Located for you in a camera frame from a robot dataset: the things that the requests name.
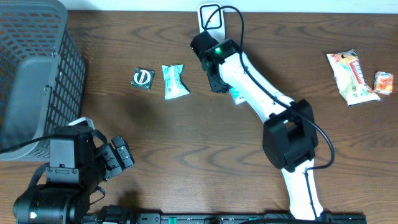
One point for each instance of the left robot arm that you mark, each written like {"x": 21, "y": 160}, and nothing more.
{"x": 81, "y": 158}

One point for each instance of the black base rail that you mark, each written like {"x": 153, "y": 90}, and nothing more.
{"x": 155, "y": 218}

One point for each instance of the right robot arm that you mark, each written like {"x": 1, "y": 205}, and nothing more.
{"x": 289, "y": 138}

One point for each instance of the grey plastic shopping basket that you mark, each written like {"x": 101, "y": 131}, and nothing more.
{"x": 43, "y": 77}

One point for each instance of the white blue snack bag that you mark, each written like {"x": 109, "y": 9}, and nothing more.
{"x": 349, "y": 78}

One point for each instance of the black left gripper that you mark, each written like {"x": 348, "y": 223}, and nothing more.
{"x": 113, "y": 156}

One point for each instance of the green tissue pack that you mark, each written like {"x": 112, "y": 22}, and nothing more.
{"x": 236, "y": 96}

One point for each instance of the light green wipes pack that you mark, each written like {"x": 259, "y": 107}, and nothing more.
{"x": 174, "y": 87}

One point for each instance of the orange tissue pack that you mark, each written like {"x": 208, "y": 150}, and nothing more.
{"x": 383, "y": 83}

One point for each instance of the white barcode scanner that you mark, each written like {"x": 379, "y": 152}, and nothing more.
{"x": 216, "y": 25}

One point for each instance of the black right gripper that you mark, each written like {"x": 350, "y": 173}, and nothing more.
{"x": 216, "y": 86}

